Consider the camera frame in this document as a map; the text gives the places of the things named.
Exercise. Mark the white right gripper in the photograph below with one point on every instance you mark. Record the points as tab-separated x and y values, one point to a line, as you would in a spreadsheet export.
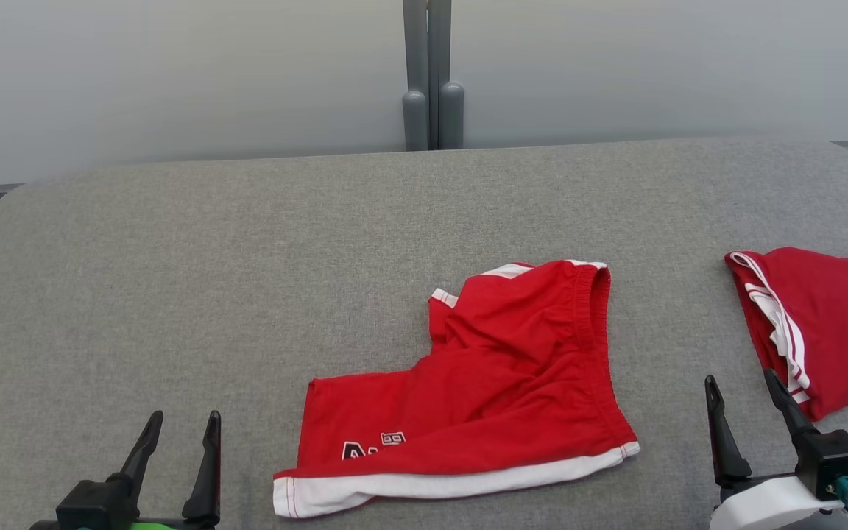
762	508

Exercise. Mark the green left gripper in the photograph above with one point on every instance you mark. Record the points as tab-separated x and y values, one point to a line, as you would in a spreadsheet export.
153	526

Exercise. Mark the red jersey with white sleeves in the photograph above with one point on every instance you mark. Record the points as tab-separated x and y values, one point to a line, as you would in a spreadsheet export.
836	316

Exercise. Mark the red shorts with white hem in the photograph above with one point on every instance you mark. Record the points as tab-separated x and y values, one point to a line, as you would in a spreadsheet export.
505	383

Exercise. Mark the grey fabric sofa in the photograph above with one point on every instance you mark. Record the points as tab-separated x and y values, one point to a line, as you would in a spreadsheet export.
247	280

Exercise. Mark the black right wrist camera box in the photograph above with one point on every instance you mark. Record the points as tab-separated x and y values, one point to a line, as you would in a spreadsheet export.
832	456

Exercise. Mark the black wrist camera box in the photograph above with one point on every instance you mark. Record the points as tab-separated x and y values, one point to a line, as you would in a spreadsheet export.
93	504
832	456

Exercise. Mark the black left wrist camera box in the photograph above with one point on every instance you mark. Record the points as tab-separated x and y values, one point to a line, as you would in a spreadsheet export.
93	504

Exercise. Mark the grey round-topped post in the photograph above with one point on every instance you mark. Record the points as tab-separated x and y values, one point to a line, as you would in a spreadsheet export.
451	118
415	121

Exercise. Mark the grey vertical frame bar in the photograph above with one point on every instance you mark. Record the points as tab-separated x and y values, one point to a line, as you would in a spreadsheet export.
440	40
415	44

